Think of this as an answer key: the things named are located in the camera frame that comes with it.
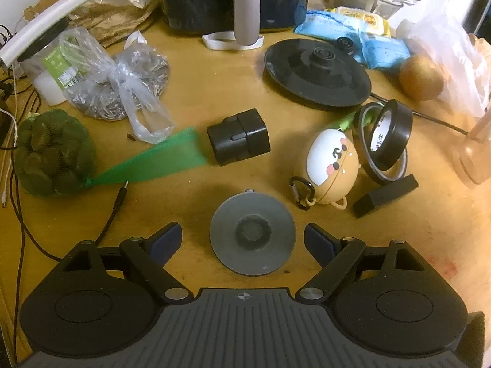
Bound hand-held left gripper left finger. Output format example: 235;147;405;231
57;221;190;304

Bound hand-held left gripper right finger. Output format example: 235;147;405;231
297;223;434;302

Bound grey suction cup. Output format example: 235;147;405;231
210;189;297;277

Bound black rectangular block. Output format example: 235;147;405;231
352;174;419;219

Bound green cream tube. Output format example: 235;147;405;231
338;109;378;131

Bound black power adapter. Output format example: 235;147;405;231
207;108;271;167

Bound black tape roll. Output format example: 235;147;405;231
370;99;414;170

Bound cartoon earbud case with carabiner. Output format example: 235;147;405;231
288;128;363;211

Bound green mesh bag of chestnuts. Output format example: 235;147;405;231
14;109;210;199

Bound clear bag of dark seeds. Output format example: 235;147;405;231
63;31;177;144

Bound black kettle base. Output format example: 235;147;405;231
264;38;372;111

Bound clear shaker bottle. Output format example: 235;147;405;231
453;111;491;188

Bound brown pear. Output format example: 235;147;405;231
399;56;446;101

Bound small black round cap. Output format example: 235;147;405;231
334;36;359;56

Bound blue wipes packet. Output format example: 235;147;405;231
352;33;411;70
295;9;361;36

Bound white band loop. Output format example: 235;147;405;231
202;33;265;51

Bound plastic jar with black lid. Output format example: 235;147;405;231
17;19;93;106

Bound brown paper bag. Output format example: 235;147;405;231
25;0;162;47

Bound yellow wet wipes pack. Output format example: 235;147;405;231
324;6;392;39

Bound white plastic bag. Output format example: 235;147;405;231
397;0;491;117

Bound black cable with plug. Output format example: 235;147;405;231
11;180;130;260

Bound thin clear tape ring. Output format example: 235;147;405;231
358;102;408;182

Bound black kettle power cord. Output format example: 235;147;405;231
370;92;470;136

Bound grey air fryer handle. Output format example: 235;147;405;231
234;0;261;47

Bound white curved handle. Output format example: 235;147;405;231
0;0;90;67

